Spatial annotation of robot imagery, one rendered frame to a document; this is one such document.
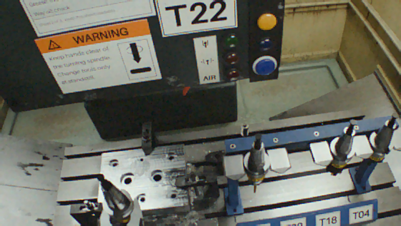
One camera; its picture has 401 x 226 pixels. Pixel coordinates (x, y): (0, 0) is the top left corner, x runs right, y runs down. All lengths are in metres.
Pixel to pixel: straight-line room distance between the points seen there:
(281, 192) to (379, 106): 0.65
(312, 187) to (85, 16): 0.93
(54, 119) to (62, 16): 1.60
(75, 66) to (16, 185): 1.23
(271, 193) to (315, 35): 1.04
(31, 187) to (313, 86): 1.53
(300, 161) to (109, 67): 0.86
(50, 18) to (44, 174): 1.29
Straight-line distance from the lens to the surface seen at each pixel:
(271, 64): 0.49
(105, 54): 0.47
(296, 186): 1.16
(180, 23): 0.44
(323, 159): 0.85
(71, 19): 0.45
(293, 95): 1.84
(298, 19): 1.80
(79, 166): 1.33
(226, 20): 0.44
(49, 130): 1.98
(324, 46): 1.98
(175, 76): 0.50
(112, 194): 0.67
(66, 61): 0.49
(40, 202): 1.62
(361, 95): 1.60
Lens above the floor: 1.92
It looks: 50 degrees down
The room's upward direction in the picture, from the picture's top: 9 degrees counter-clockwise
